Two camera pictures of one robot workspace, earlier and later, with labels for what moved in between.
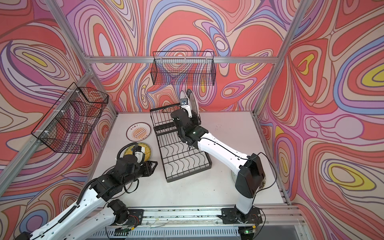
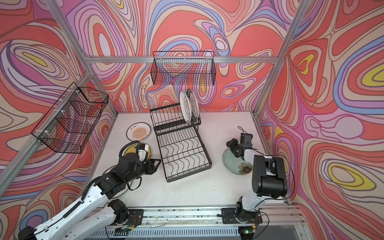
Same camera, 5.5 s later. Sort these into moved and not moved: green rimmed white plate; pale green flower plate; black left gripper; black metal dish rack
Moved: pale green flower plate
Not moved: black left gripper; black metal dish rack; green rimmed white plate
